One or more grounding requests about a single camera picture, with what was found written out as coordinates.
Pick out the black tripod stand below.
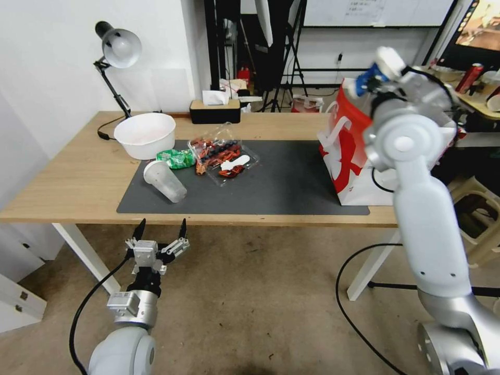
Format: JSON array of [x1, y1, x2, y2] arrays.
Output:
[[260, 0, 314, 113]]

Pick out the white paper cup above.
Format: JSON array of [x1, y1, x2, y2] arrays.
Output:
[[484, 83, 500, 113]]

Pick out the white paper bowl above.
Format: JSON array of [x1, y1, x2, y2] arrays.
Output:
[[113, 112, 177, 160]]

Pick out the black metal shelf frame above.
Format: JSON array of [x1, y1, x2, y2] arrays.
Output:
[[203, 0, 242, 93]]

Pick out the clear disposable takeout box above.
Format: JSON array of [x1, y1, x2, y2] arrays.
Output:
[[187, 122, 261, 188]]

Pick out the white wall whiteboard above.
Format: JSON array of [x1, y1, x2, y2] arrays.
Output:
[[302, 0, 458, 29]]

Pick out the white cabinet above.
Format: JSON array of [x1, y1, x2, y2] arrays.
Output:
[[0, 222, 66, 333]]

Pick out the red plastic bag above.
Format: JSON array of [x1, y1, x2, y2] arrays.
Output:
[[290, 94, 326, 115]]

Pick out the wooden table white legs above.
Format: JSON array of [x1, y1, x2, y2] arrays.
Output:
[[0, 110, 403, 302]]

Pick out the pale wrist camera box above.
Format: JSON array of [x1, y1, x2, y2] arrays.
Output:
[[133, 240, 159, 271]]

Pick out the silver black desk lamp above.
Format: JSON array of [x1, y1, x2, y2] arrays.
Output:
[[92, 20, 143, 141]]

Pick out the red white delivery bag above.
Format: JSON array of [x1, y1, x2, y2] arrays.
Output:
[[317, 77, 458, 207]]

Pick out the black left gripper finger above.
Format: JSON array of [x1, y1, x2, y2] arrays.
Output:
[[160, 218, 191, 261], [124, 218, 147, 255]]

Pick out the red drink can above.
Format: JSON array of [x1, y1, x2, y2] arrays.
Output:
[[456, 64, 485, 94]]

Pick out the black wooden tissue box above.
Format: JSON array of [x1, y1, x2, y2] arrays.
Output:
[[190, 90, 242, 126]]

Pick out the beige plastic stool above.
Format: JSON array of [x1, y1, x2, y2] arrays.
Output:
[[448, 174, 500, 269]]

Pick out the red fire extinguisher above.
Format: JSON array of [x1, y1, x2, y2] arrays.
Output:
[[237, 65, 254, 94]]

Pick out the green snack wrapper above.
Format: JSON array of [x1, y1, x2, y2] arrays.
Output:
[[156, 148, 196, 170]]

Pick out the clear plastic cup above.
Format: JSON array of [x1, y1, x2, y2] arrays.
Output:
[[143, 159, 188, 204]]

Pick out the dark grey table mat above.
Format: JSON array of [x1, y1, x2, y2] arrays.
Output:
[[116, 139, 371, 216]]

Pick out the black floor cable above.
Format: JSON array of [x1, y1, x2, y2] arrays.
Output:
[[335, 242, 411, 375]]

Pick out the black display monitor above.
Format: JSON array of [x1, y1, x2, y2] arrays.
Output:
[[440, 0, 500, 72]]

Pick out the white plastic spoon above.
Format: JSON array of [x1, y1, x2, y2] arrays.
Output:
[[220, 154, 251, 173]]

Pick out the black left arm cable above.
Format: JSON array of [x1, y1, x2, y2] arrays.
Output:
[[69, 256, 134, 375]]

